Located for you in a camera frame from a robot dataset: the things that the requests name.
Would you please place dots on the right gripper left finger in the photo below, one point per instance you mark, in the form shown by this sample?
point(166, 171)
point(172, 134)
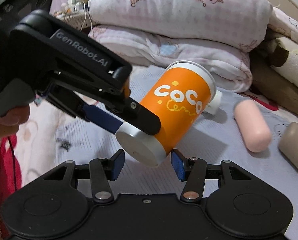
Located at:
point(102, 171)

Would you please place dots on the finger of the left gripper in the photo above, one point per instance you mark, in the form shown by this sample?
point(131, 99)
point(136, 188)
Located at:
point(99, 118)
point(135, 114)

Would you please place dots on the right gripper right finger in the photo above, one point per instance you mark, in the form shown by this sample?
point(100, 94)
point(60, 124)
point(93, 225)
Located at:
point(192, 171)

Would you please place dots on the orange white paper cup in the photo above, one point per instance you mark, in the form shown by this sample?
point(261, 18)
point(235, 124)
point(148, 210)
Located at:
point(178, 98)

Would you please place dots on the white leaf-print paper cup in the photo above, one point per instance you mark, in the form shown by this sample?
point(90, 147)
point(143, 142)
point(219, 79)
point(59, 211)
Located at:
point(214, 104)

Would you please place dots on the pink cylindrical cup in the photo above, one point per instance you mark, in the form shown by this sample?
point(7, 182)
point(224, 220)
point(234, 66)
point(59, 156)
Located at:
point(255, 132)

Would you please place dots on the beige cup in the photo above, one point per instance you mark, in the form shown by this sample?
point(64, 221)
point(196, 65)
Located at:
point(288, 144)

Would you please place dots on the grey patterned mat cloth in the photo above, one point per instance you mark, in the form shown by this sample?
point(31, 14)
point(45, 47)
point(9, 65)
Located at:
point(212, 137)

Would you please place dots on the cluttered side table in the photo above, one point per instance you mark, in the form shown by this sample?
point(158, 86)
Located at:
point(73, 12)

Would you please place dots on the pink checkered folded quilt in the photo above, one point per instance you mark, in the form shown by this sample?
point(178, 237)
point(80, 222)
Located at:
point(229, 66)

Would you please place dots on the brown cream folded blanket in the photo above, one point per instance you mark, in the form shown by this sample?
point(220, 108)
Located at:
point(274, 66)

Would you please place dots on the pink checkered pillow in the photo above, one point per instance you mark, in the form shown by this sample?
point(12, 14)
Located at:
point(238, 23)

